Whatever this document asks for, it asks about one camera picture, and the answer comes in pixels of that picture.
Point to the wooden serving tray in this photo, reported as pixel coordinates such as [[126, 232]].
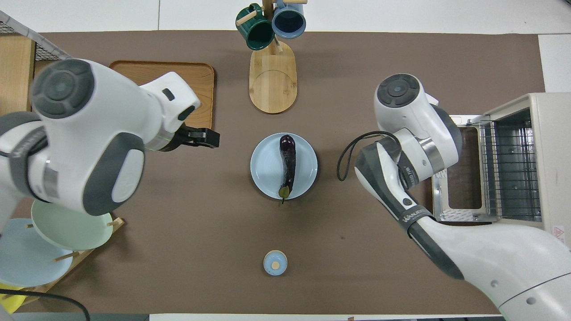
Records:
[[203, 89]]

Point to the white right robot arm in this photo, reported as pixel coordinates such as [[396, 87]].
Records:
[[490, 258]]

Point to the pale green plate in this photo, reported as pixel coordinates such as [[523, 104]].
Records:
[[67, 232]]

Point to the beige toaster oven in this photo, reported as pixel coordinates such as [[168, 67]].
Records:
[[555, 156]]

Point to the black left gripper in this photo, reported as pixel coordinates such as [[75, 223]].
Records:
[[185, 137]]

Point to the wooden plate rack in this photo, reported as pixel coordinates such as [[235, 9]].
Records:
[[89, 254]]

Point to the small blue lidded jar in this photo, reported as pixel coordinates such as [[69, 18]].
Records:
[[275, 264]]

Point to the grey marbled strip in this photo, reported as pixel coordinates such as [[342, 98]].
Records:
[[26, 32]]

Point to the brown table mat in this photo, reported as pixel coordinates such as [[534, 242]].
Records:
[[312, 232]]

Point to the wooden shelf unit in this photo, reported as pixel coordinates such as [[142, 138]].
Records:
[[15, 71]]

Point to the dark green mug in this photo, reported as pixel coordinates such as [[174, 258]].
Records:
[[258, 33]]

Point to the light blue racked plate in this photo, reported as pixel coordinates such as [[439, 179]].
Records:
[[26, 263]]

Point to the wooden mug tree stand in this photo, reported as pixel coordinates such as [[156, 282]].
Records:
[[273, 84]]

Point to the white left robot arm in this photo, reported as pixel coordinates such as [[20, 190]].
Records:
[[98, 129]]

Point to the yellow plate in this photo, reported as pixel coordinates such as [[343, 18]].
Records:
[[11, 303]]

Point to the light blue serving plate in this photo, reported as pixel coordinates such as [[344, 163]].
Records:
[[265, 169]]

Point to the purple eggplant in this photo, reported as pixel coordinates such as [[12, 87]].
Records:
[[288, 165]]

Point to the blue mug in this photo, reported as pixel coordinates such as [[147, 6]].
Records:
[[289, 22]]

